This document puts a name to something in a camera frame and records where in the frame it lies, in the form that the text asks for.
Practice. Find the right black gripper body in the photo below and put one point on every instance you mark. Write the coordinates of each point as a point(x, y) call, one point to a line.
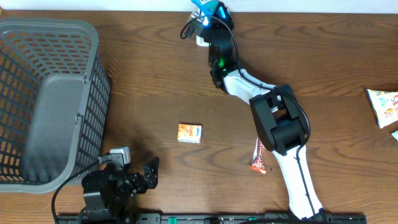
point(216, 23)

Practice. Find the white barcode scanner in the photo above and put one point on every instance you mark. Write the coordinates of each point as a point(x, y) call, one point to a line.
point(201, 42)

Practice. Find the grey plastic shopping basket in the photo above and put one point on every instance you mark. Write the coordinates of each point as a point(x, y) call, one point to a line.
point(54, 100)

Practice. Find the blue mouthwash bottle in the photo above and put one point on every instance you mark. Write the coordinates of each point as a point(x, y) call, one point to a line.
point(212, 7)

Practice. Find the yellow snack bag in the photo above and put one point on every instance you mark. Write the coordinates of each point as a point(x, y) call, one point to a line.
point(384, 104)

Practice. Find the teal white small packet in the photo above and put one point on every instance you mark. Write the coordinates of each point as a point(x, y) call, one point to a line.
point(395, 135)

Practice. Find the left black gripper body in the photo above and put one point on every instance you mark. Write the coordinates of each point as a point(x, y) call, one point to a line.
point(122, 188)

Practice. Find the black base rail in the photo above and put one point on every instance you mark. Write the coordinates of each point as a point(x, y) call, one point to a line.
point(276, 217)

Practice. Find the small orange box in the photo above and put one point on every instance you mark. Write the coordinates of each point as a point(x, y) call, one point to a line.
point(189, 133)

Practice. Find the red-brown snack bar wrapper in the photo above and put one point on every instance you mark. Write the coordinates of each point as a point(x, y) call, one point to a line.
point(257, 163)

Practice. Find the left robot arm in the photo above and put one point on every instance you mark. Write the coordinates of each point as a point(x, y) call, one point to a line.
point(109, 191)

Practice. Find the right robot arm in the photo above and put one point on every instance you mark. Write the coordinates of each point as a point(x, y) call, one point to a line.
point(281, 123)

